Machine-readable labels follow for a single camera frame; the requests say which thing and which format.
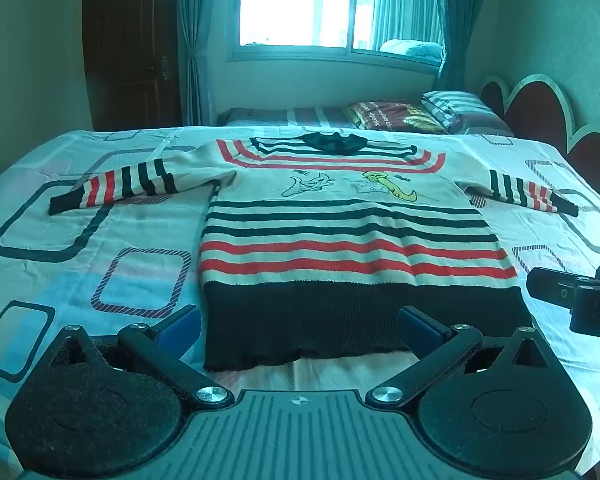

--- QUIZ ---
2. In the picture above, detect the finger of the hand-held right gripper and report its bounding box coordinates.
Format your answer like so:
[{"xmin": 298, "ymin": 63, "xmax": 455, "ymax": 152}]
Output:
[
  {"xmin": 526, "ymin": 263, "xmax": 600, "ymax": 308},
  {"xmin": 570, "ymin": 282, "xmax": 600, "ymax": 334}
]

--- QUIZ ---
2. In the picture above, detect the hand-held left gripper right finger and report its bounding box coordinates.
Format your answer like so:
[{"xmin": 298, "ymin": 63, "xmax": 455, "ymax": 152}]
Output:
[{"xmin": 366, "ymin": 306, "xmax": 557, "ymax": 409}]

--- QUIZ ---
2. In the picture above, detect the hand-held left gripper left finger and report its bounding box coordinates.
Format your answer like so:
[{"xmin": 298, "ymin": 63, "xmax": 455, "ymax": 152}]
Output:
[{"xmin": 46, "ymin": 305, "xmax": 234, "ymax": 409}]

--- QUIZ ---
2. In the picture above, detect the striped knit sweater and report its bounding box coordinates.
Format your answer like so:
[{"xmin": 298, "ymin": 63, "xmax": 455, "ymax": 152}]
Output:
[{"xmin": 48, "ymin": 131, "xmax": 581, "ymax": 372}]

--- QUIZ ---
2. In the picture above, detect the printed bed sheet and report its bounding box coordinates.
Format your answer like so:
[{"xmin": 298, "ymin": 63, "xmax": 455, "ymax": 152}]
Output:
[{"xmin": 0, "ymin": 125, "xmax": 600, "ymax": 480}]

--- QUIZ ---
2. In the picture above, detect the scalloped red headboard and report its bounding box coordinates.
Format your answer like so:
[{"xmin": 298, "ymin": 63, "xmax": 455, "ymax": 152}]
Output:
[{"xmin": 480, "ymin": 74, "xmax": 600, "ymax": 196}]

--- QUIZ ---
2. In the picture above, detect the striped pillow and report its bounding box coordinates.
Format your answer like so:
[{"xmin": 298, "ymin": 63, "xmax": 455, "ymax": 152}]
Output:
[{"xmin": 421, "ymin": 90, "xmax": 516, "ymax": 135}]

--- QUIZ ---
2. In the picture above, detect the red patterned pillow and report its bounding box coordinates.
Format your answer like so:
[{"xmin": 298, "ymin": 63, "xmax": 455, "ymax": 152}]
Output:
[{"xmin": 345, "ymin": 100, "xmax": 449, "ymax": 134}]

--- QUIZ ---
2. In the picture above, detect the light blue quilt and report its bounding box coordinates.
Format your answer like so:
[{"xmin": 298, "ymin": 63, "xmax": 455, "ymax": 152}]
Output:
[{"xmin": 379, "ymin": 38, "xmax": 444, "ymax": 62}]

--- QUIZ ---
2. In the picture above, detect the teal curtain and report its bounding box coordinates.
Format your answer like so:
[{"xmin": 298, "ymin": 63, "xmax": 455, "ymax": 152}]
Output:
[
  {"xmin": 175, "ymin": 0, "xmax": 246, "ymax": 127},
  {"xmin": 432, "ymin": 0, "xmax": 498, "ymax": 93}
]

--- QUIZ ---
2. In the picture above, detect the dark wooden door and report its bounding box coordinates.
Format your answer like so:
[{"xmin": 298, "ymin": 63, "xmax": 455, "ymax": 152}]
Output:
[{"xmin": 82, "ymin": 0, "xmax": 183, "ymax": 131}]

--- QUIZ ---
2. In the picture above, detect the window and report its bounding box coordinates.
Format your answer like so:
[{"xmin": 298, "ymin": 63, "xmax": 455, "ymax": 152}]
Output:
[{"xmin": 239, "ymin": 0, "xmax": 443, "ymax": 59}]

